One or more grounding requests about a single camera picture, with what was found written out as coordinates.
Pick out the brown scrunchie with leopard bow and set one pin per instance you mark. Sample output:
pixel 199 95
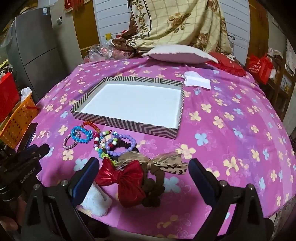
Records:
pixel 157 183

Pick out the beige floral quilt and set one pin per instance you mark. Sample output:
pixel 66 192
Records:
pixel 175 20

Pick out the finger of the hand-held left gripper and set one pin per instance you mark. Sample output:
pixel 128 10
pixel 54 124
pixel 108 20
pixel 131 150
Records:
pixel 39 151
pixel 29 136

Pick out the grey refrigerator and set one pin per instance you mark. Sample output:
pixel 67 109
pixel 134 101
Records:
pixel 34 48

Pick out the clear plastic bag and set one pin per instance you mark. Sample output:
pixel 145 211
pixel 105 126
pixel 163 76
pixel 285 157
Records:
pixel 104 52

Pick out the black scrunchie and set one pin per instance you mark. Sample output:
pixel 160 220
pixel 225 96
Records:
pixel 124 144

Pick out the white pillow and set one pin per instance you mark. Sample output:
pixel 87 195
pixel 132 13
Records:
pixel 178 54

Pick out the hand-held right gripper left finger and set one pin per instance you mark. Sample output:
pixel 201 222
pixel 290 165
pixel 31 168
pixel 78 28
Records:
pixel 84 183

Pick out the small yellow object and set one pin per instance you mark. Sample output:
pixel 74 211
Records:
pixel 108 37

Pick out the white fluffy scrunchie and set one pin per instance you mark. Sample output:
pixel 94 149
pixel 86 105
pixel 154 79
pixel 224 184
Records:
pixel 96 204

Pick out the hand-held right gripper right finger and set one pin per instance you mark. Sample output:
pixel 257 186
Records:
pixel 203 182

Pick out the red bow hair clip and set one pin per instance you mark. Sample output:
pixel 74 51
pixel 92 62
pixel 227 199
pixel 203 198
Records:
pixel 126 178

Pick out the red gift bag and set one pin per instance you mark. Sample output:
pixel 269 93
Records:
pixel 260 68

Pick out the person's left hand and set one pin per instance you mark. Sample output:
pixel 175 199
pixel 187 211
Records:
pixel 8 223

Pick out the wooden shelf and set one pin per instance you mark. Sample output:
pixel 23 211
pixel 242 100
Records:
pixel 283 92

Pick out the striped shallow cardboard box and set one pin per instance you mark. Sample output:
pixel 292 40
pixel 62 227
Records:
pixel 136 102

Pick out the pink floral blanket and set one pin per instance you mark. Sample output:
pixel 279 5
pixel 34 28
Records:
pixel 226 143

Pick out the orange plastic basket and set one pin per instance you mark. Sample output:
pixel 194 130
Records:
pixel 18 122

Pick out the red frilled cushion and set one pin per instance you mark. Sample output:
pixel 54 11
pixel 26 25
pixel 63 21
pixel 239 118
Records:
pixel 227 63

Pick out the white folded paper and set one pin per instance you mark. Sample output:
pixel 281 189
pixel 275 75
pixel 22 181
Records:
pixel 197 81

